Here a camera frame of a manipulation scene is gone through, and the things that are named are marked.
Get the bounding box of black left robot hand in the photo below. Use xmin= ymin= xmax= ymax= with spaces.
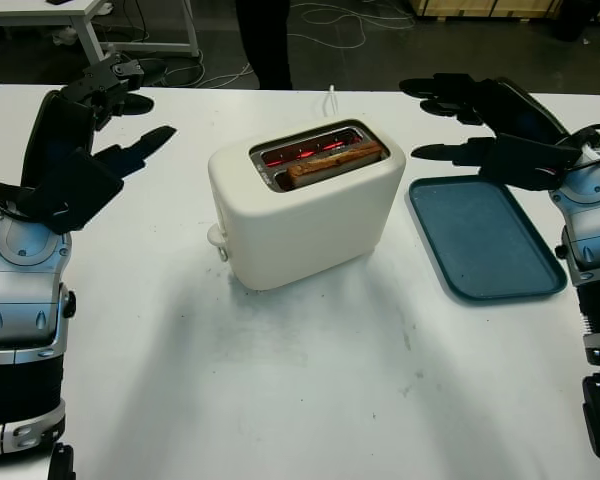
xmin=20 ymin=53 xmax=178 ymax=189

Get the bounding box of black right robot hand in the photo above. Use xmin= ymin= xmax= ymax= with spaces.
xmin=398 ymin=73 xmax=574 ymax=169

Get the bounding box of browned toast slice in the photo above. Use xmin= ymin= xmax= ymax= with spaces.
xmin=286 ymin=141 xmax=383 ymax=191

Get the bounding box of person in black trousers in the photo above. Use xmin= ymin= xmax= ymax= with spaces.
xmin=235 ymin=0 xmax=294 ymax=91

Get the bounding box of cream two-slot toaster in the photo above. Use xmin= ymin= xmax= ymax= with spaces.
xmin=207 ymin=118 xmax=408 ymax=292

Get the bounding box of black background object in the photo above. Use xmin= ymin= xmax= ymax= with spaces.
xmin=549 ymin=0 xmax=600 ymax=43

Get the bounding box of wooden crate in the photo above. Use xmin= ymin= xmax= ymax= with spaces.
xmin=414 ymin=0 xmax=600 ymax=12

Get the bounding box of white background table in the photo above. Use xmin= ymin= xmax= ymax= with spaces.
xmin=0 ymin=0 xmax=202 ymax=66

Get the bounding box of blue plastic tray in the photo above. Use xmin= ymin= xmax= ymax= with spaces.
xmin=408 ymin=174 xmax=568 ymax=305

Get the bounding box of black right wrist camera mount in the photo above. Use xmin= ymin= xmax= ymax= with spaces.
xmin=479 ymin=133 xmax=582 ymax=193

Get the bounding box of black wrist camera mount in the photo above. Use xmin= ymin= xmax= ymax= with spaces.
xmin=17 ymin=147 xmax=126 ymax=235
xmin=479 ymin=133 xmax=582 ymax=193

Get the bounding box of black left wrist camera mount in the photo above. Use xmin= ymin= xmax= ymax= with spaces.
xmin=17 ymin=147 xmax=126 ymax=235

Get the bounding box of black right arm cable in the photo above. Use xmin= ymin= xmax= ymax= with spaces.
xmin=554 ymin=127 xmax=600 ymax=177

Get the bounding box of white floor cable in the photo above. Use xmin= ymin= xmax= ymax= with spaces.
xmin=199 ymin=0 xmax=417 ymax=89

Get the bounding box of white toaster power cable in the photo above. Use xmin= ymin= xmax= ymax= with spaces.
xmin=321 ymin=84 xmax=340 ymax=119

